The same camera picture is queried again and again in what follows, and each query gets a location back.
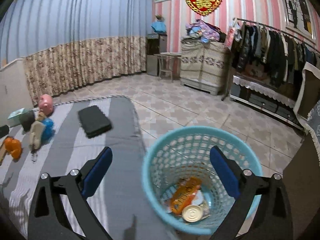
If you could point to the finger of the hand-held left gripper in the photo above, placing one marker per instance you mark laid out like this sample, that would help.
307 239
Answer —
3 131

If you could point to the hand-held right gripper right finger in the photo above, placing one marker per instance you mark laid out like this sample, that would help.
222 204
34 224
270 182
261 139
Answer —
225 172

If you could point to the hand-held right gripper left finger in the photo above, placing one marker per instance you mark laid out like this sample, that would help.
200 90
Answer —
97 172

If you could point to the dark round cup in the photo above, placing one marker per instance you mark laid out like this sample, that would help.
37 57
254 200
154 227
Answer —
27 120

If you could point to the beige cloth bag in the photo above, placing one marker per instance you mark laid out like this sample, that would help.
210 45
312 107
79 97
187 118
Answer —
36 133

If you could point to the brown wrapper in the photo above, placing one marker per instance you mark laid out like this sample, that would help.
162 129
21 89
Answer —
41 117

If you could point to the blue plastic bag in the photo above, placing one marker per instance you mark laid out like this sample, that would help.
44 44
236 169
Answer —
48 128

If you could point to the orange snack packet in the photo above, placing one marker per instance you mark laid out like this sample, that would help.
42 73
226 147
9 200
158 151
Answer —
185 195

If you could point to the round tin can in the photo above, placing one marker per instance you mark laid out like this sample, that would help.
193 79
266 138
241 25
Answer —
192 213

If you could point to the light blue plastic basket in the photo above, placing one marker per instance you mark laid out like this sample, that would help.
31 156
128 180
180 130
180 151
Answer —
152 192

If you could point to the teal tissue box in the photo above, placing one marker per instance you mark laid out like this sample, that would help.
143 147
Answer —
16 115

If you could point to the white cabinet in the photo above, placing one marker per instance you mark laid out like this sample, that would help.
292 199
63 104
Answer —
12 90

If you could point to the pink piggy bank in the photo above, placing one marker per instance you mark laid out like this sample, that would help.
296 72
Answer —
45 103

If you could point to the black zip case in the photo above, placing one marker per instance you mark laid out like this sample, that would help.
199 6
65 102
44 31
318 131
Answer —
93 121

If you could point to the grey white striped blanket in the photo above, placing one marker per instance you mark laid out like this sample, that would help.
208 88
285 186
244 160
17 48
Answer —
117 120

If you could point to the low dark cabinet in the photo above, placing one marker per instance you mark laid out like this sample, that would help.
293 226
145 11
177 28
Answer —
260 102

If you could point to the brown wooden cabinet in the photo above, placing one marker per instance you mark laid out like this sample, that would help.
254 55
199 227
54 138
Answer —
305 192

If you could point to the white lace cloth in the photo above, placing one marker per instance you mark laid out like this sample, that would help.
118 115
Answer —
262 87

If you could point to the grey patterned lace cloth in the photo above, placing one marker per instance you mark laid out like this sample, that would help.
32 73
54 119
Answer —
315 120

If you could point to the cloth-covered cabinet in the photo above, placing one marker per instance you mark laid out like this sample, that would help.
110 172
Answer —
202 65

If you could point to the dark cover with cream trim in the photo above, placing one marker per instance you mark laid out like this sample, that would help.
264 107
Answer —
308 92

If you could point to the water dispenser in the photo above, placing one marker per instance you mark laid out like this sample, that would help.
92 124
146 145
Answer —
153 55

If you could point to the row of hanging clothes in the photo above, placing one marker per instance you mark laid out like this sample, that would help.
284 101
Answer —
270 50

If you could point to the small round stool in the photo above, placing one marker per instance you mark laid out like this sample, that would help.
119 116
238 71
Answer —
167 54

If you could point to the blue floral curtain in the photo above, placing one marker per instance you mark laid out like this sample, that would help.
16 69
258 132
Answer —
75 17

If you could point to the red hanging bag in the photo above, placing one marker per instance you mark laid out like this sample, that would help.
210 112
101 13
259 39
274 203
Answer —
229 36

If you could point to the pile of clothes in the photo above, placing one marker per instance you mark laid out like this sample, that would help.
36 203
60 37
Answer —
200 31

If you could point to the metal clothes rack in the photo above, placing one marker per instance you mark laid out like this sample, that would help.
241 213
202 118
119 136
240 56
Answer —
262 25

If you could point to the blue bag on dispenser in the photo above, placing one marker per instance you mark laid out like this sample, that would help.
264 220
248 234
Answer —
158 27

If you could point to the small potted plant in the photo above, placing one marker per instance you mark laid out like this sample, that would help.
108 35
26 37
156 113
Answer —
159 18

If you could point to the framed wall poster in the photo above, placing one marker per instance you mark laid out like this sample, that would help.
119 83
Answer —
296 7

